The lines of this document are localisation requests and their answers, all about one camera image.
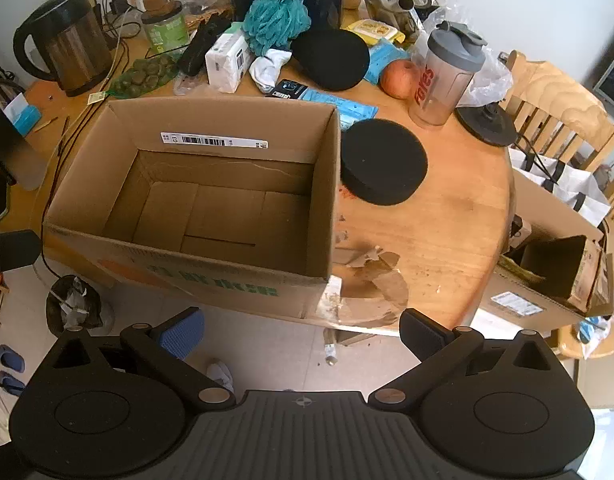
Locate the large clear plastic bag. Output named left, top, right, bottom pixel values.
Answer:
left=422, top=0, right=515, bottom=108

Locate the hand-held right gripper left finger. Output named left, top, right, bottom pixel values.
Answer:
left=32, top=308, right=237, bottom=411

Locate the small cardboard carton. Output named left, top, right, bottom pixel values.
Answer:
left=479, top=175, right=614, bottom=318

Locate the white crumpled cloth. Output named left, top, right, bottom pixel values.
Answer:
left=207, top=358, right=235, bottom=393

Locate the black round foam disc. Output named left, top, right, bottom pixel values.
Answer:
left=339, top=120, right=429, bottom=207

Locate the black kettle base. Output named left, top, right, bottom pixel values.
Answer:
left=454, top=102, right=518, bottom=148

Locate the clear shaker bottle grey lid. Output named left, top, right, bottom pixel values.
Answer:
left=408, top=21, right=488, bottom=128

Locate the thin dark cable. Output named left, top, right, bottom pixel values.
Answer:
left=37, top=92, right=115, bottom=281

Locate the brown cardboard box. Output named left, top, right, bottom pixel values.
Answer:
left=42, top=97, right=410, bottom=333

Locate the black cloth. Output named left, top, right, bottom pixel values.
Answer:
left=291, top=28, right=372, bottom=92

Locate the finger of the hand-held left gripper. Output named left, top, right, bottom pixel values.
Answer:
left=0, top=230, right=41, bottom=275

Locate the blue tissue box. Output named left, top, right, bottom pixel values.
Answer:
left=2, top=94, right=42, bottom=136

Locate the small clear bottle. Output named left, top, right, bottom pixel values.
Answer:
left=323, top=330, right=340, bottom=366

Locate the green label jar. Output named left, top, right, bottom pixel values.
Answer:
left=140, top=2, right=190, bottom=56

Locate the teal mesh bath pouf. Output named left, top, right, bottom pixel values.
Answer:
left=242, top=0, right=313, bottom=58

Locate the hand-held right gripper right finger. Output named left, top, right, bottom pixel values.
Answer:
left=369, top=308, right=575, bottom=411

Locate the yellow wet wipes pack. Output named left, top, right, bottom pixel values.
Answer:
left=344, top=19, right=407, bottom=46

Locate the white tissue pack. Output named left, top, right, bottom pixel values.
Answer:
left=205, top=22, right=255, bottom=94

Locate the clear snack bag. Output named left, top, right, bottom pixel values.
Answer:
left=184, top=0, right=235, bottom=26

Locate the red apple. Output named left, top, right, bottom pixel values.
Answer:
left=379, top=59, right=424, bottom=100

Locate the white sock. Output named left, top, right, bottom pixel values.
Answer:
left=249, top=49, right=293, bottom=95

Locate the blue slipper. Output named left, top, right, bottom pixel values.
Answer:
left=0, top=344, right=25, bottom=373
left=0, top=370, right=25, bottom=396

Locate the black packet with blue print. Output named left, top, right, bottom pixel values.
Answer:
left=272, top=78, right=310, bottom=101

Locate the white paper shopping bag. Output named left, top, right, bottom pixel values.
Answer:
left=509, top=147, right=612, bottom=228

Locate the trash bin with black liner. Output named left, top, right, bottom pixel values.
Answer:
left=46, top=275, right=102, bottom=333

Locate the black sock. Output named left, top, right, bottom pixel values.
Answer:
left=178, top=12, right=231, bottom=77

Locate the crumpled clear plastic bag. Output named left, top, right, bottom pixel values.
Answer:
left=174, top=72, right=208, bottom=97

